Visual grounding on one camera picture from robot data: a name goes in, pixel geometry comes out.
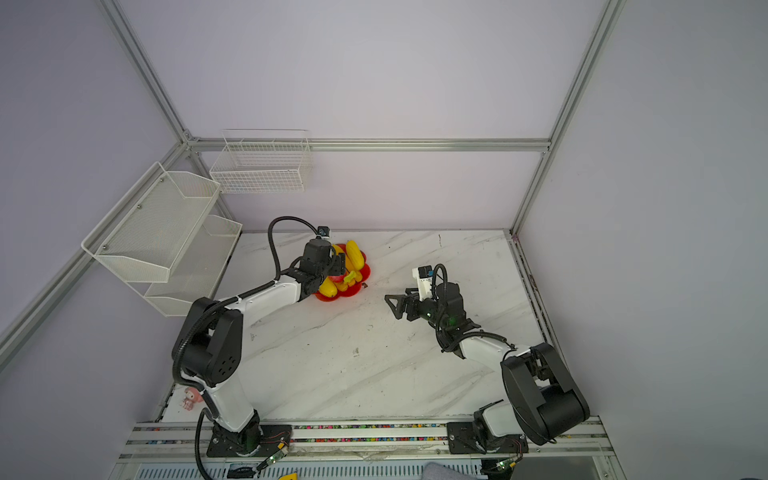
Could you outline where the yellow fake fruit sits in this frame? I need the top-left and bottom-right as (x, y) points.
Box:
(345, 240), (366, 271)

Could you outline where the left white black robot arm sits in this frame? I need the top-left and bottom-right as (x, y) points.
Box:
(171, 237), (345, 434)

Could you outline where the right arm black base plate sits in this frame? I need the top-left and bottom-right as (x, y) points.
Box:
(446, 422), (529, 455)

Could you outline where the yellow fake lemon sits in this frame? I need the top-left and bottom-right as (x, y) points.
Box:
(317, 278), (338, 299)

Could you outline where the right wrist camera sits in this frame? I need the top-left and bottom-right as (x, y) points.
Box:
(412, 265), (434, 301)

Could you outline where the white mesh two-tier shelf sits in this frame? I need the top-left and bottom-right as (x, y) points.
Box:
(81, 163), (242, 317)

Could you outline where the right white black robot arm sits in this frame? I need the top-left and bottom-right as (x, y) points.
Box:
(384, 282), (591, 454)

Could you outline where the yellow fake banana bunch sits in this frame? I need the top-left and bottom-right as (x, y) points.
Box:
(330, 269), (363, 292)

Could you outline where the aluminium front mounting rail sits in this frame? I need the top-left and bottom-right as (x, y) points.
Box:
(118, 417), (616, 463)

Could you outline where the white wire wall basket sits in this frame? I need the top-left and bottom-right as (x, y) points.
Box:
(209, 129), (314, 194)

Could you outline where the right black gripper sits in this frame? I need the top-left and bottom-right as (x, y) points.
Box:
(385, 286), (448, 330)

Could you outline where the red flower-shaped fruit bowl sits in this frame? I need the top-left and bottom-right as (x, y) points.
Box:
(314, 243), (371, 302)

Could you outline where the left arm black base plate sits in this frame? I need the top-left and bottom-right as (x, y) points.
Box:
(206, 424), (293, 458)

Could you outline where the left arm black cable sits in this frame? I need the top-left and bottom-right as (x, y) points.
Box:
(266, 215), (319, 282)

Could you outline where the pink small toy figure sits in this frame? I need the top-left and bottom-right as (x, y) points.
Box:
(181, 387), (203, 411)

